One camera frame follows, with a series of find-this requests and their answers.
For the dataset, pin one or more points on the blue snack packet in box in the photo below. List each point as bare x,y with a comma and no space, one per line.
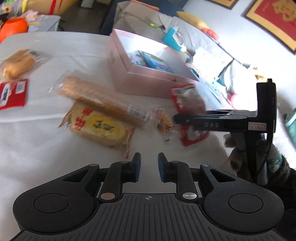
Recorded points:
145,59

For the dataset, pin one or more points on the yellow rice cracker pack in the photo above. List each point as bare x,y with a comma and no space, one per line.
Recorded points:
105,130

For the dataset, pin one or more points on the gloved right hand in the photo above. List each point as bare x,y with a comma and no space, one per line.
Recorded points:
272,167

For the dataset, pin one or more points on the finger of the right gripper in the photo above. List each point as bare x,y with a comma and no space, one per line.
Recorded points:
187,118

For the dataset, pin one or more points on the grey covered sofa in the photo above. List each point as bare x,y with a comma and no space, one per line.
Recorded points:
234,66

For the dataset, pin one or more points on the pink cardboard gift box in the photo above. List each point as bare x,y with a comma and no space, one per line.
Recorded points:
129,78

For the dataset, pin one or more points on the yellow sofa with ribbon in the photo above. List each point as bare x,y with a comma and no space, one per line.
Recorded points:
50,7

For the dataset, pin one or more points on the orange pumpkin bowl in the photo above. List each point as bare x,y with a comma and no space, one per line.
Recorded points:
12,27

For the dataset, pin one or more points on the red gold framed picture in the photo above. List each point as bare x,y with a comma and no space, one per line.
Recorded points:
276,17

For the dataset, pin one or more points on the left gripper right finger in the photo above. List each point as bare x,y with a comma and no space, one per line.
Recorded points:
182,175

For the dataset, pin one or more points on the round bread bun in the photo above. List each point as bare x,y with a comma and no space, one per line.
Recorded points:
22,62

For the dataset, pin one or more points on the small wrapped candy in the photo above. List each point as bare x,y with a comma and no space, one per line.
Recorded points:
164,125

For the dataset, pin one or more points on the white side table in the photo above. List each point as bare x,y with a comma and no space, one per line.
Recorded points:
49,23

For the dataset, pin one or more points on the red white snack bag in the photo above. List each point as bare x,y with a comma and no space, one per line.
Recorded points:
187,100

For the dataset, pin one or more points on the long wafer biscuit pack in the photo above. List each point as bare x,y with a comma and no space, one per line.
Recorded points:
106,101

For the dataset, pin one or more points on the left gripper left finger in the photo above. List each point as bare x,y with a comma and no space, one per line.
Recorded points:
117,175

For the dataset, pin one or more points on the yellow cushion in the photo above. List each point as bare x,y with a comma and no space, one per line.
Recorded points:
192,20

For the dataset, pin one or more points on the red snack packet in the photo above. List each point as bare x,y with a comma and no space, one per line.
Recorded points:
14,94

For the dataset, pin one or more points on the teal tape dispenser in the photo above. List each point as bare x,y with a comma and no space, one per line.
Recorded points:
174,39

